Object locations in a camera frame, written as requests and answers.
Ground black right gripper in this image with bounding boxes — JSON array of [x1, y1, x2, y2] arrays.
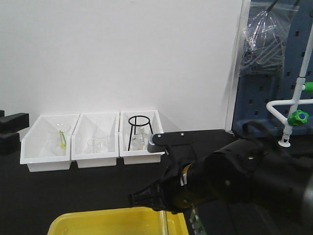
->
[[128, 132, 220, 213]]

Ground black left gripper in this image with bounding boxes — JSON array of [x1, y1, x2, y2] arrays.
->
[[0, 110, 29, 156]]

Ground clear glass test tube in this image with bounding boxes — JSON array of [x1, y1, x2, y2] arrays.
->
[[160, 211, 168, 235]]

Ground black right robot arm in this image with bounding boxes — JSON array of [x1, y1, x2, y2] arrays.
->
[[129, 121, 313, 235]]

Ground yellow plastic tray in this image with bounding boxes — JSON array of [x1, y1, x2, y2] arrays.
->
[[48, 207, 188, 235]]

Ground white bin with beaker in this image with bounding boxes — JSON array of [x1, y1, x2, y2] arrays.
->
[[20, 114, 80, 172]]

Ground glass beaker with green rod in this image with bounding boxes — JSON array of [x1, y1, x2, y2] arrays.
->
[[49, 123, 70, 156]]

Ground clear glass flask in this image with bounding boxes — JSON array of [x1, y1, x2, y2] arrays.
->
[[130, 127, 149, 151]]

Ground white bin with tripod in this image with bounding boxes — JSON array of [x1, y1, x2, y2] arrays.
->
[[119, 110, 163, 165]]

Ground white middle storage bin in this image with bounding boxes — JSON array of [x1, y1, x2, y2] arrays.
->
[[71, 112, 120, 168]]

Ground clear glass beakers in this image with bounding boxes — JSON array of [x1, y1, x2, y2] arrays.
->
[[85, 130, 110, 154]]

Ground blue pegboard drying rack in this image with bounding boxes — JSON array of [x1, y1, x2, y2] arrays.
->
[[230, 0, 313, 136]]

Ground green faucet valve knob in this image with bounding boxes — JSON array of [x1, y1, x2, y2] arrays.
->
[[287, 110, 309, 126]]

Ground white lab faucet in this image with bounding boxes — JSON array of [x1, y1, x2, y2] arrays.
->
[[266, 31, 313, 147]]

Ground plastic bag of pegs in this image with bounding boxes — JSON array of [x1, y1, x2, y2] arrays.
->
[[239, 0, 300, 76]]

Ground black wire tripod stand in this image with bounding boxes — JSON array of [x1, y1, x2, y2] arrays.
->
[[128, 115, 154, 151]]

